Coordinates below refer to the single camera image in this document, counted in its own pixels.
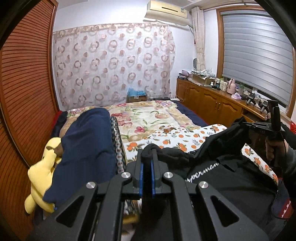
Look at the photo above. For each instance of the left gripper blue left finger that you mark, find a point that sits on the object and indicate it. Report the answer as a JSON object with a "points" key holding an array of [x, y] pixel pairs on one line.
{"points": [[138, 175]]}

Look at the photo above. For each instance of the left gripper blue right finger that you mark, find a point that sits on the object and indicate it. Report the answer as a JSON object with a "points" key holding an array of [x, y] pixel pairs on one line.
{"points": [[156, 174]]}

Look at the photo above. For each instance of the black t-shirt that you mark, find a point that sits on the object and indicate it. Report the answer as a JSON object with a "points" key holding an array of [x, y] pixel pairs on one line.
{"points": [[226, 163]]}

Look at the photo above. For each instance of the right hand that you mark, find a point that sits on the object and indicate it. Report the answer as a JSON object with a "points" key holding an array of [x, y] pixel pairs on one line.
{"points": [[276, 151]]}

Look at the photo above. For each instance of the orange print white bedsheet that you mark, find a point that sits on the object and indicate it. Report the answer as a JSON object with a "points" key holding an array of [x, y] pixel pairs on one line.
{"points": [[181, 138]]}

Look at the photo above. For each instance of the long wooden cabinet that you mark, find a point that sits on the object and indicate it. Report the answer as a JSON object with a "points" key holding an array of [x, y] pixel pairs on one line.
{"points": [[215, 106]]}

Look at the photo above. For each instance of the navy blue folded blanket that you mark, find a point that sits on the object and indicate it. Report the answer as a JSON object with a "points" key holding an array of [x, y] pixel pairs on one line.
{"points": [[88, 156]]}

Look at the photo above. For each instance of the pink kettle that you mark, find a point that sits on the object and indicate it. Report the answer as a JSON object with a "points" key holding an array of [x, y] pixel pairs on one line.
{"points": [[231, 87]]}

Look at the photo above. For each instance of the floral quilt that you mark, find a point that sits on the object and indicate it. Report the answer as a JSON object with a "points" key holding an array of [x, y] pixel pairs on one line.
{"points": [[137, 120]]}

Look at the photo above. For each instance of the grey window blind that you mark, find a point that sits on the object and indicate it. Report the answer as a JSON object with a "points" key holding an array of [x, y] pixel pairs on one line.
{"points": [[258, 53]]}

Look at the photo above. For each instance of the navy blue bed blanket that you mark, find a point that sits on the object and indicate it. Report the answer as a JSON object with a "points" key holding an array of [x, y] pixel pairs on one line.
{"points": [[190, 114]]}

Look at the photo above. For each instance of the cardboard box with blue cloth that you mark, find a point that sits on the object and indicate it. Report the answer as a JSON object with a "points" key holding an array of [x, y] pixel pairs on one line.
{"points": [[136, 95]]}

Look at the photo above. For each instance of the yellow plush toy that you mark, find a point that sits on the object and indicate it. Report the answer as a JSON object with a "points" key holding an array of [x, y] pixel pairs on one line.
{"points": [[40, 176]]}

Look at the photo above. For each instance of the circle pattern sheer curtain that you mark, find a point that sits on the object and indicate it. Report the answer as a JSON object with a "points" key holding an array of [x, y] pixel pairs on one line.
{"points": [[97, 65]]}

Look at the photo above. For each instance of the beige tied window curtain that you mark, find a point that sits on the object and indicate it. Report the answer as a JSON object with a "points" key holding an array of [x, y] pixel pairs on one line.
{"points": [[199, 34]]}

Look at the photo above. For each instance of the wooden louvered wardrobe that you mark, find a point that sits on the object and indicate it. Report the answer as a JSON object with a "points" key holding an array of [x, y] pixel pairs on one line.
{"points": [[28, 105]]}

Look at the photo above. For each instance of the wall air conditioner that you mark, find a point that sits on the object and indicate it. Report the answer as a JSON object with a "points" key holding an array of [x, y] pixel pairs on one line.
{"points": [[162, 11]]}

